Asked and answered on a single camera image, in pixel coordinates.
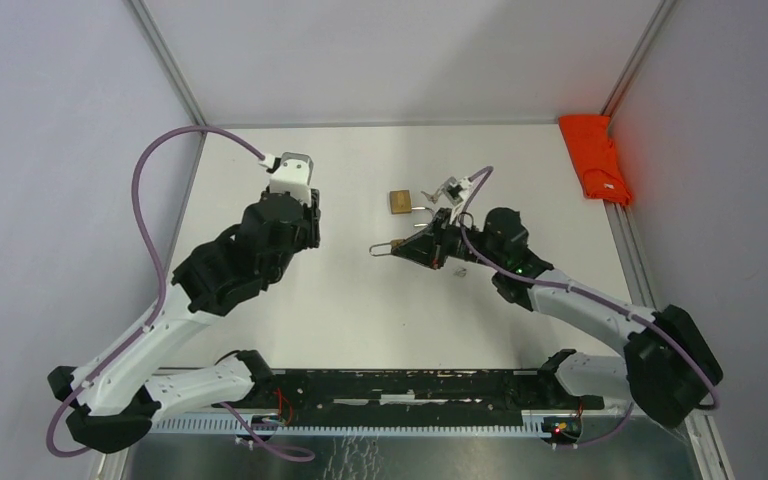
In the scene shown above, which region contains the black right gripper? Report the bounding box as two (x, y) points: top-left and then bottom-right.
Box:
(392, 208), (503, 270)

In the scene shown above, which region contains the small brass padlock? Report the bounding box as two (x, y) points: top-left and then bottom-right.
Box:
(368, 239), (404, 257)

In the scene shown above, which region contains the large brass padlock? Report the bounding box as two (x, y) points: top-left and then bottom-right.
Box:
(388, 190), (433, 215)

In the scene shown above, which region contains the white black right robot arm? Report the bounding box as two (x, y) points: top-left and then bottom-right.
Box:
(387, 207), (724, 428)

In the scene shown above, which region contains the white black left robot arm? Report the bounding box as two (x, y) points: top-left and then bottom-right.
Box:
(47, 190), (321, 453)

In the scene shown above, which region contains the orange folded cloth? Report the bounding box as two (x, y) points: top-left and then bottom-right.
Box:
(558, 114), (634, 207)

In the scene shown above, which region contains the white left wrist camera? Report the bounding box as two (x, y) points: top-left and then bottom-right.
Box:
(258, 152), (314, 206)

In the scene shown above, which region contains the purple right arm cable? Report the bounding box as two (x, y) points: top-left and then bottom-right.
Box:
(458, 165), (722, 450)

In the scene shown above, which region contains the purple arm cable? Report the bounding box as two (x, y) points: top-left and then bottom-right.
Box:
(458, 165), (722, 450)
(46, 125), (318, 464)

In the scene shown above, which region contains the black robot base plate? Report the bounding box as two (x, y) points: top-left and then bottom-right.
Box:
(231, 369), (605, 428)

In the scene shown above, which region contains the white slotted cable duct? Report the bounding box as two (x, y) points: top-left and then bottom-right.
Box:
(152, 413), (561, 439)

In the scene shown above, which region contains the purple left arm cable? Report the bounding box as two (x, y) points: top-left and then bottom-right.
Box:
(46, 125), (318, 464)

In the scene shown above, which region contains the left aluminium frame rail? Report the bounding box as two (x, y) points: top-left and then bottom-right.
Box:
(124, 0), (208, 125)

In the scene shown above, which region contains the aluminium corner frame rail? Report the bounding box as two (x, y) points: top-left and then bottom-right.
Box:
(600, 0), (681, 117)

